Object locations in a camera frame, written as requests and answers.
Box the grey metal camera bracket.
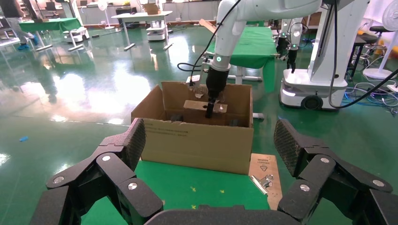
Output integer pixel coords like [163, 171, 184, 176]
[200, 52, 215, 70]

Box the black stool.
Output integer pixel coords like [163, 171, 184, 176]
[368, 25, 392, 63]

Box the white robot chassis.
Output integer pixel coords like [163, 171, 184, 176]
[279, 0, 371, 111]

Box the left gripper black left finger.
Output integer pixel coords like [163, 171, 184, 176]
[29, 118, 164, 225]

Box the white table pedestal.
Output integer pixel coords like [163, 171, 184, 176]
[223, 65, 263, 83]

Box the long thin black cable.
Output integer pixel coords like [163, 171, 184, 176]
[328, 0, 398, 109]

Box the person with blue shoe covers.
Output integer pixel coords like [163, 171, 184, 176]
[0, 0, 40, 51]

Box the black braided cable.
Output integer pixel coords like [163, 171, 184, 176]
[177, 0, 243, 86]

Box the brown cardboard box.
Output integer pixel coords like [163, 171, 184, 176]
[143, 3, 162, 15]

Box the black side table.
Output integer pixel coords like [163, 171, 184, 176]
[348, 34, 377, 73]

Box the tangle of cables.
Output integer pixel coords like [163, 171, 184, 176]
[345, 81, 398, 117]

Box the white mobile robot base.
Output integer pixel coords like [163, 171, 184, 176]
[146, 21, 170, 42]
[63, 26, 91, 52]

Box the white standing fan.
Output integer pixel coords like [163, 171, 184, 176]
[96, 0, 116, 31]
[363, 0, 398, 80]

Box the grey wrist camera housing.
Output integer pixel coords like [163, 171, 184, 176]
[186, 62, 205, 91]

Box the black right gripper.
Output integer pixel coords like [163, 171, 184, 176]
[205, 67, 230, 119]

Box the large open cardboard carton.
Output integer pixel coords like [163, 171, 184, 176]
[131, 81, 254, 175]

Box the silver binder clip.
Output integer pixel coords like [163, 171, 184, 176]
[250, 174, 274, 195]

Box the white robot with black grippers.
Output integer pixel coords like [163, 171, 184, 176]
[275, 18, 306, 74]

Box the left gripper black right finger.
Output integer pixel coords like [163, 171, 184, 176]
[273, 119, 398, 225]

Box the brown board piece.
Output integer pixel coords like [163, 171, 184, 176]
[199, 18, 217, 34]

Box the white table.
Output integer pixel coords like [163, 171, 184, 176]
[111, 11, 174, 52]

